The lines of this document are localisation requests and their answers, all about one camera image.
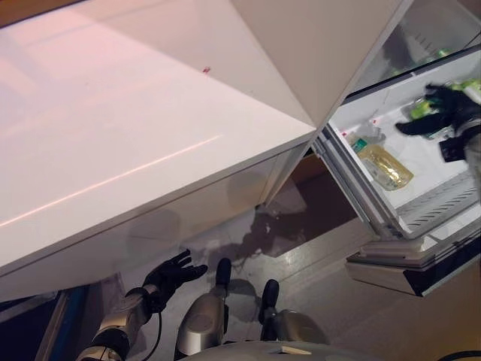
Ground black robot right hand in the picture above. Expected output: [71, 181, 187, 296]
[394, 83, 481, 139]

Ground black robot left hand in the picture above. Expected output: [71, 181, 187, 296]
[144, 249, 209, 302]

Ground green packaged item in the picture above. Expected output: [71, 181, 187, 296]
[407, 98, 443, 122]

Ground fridge drawer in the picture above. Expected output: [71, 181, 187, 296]
[319, 56, 481, 241]
[344, 210, 481, 299]

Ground champagne steel fridge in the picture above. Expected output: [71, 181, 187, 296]
[274, 0, 481, 299]

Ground green drink pack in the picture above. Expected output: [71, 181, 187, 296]
[452, 77, 481, 102]

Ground robot left leg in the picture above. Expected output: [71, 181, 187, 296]
[175, 257, 233, 357]

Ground robot leg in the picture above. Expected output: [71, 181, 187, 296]
[175, 257, 233, 357]
[259, 279, 330, 344]

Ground clear yellowish drink bottle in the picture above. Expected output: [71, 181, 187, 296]
[345, 133, 415, 192]

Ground robot right leg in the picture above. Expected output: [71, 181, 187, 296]
[259, 279, 330, 344]

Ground dark blue lower cabinet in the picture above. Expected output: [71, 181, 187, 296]
[0, 287, 95, 361]

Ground white refrigerator door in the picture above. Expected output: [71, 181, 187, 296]
[0, 0, 317, 302]

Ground white tall cabinet panel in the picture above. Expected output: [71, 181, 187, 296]
[231, 0, 414, 131]

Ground robot torso shell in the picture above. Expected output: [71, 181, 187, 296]
[210, 338, 481, 361]

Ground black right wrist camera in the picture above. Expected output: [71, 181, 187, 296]
[438, 137, 467, 163]

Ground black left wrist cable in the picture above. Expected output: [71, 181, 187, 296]
[148, 296, 163, 361]

